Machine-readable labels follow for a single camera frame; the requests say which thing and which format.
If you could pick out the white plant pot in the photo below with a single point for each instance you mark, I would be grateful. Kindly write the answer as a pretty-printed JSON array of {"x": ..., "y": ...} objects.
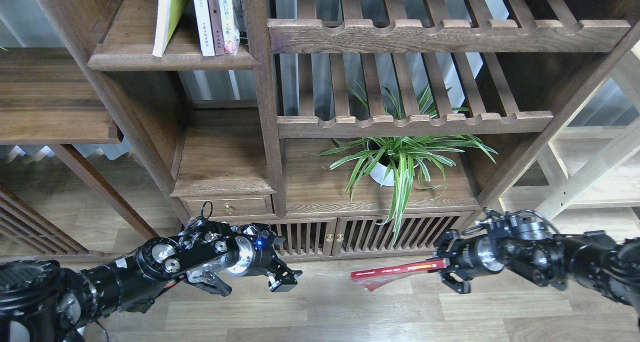
[{"x": 387, "y": 169}]

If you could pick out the white pink upright book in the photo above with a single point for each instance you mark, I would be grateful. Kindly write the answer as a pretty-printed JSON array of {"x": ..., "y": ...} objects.
[{"x": 230, "y": 32}]

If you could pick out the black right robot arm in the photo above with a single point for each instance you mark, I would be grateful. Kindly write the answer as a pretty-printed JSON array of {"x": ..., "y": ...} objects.
[{"x": 528, "y": 244}]

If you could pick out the dark upright book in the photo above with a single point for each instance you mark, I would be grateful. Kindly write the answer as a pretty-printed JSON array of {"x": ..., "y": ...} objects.
[{"x": 241, "y": 24}]

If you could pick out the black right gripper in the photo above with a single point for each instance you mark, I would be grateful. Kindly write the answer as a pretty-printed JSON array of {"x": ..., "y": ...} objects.
[{"x": 468, "y": 258}]

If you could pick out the thin mauve upright book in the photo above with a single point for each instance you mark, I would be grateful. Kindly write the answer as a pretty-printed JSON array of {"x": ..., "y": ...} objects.
[{"x": 216, "y": 27}]

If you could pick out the red hardcover book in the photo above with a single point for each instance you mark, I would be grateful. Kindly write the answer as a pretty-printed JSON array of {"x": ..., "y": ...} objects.
[{"x": 372, "y": 279}]

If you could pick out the white book with green cover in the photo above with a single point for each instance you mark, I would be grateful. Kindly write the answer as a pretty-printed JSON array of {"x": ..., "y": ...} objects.
[{"x": 169, "y": 13}]

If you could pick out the dark wooden bookshelf cabinet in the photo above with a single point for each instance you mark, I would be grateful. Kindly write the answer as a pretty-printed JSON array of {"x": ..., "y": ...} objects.
[{"x": 246, "y": 129}]

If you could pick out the green spider plant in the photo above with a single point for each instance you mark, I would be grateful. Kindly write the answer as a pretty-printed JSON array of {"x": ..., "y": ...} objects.
[{"x": 428, "y": 149}]

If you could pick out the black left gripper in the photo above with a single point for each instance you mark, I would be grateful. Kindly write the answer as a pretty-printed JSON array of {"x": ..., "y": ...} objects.
[{"x": 253, "y": 255}]

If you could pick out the lavender paperback book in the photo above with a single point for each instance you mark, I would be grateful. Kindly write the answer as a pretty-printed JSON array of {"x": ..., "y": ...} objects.
[{"x": 202, "y": 13}]

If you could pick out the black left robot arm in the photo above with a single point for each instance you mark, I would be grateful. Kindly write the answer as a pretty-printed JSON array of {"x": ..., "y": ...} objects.
[{"x": 42, "y": 301}]

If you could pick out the light wooden shelf rack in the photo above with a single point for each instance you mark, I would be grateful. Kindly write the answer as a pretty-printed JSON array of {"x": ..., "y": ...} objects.
[{"x": 587, "y": 176}]

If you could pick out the brass drawer knob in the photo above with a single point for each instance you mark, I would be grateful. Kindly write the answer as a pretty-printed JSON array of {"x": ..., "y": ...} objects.
[{"x": 229, "y": 209}]

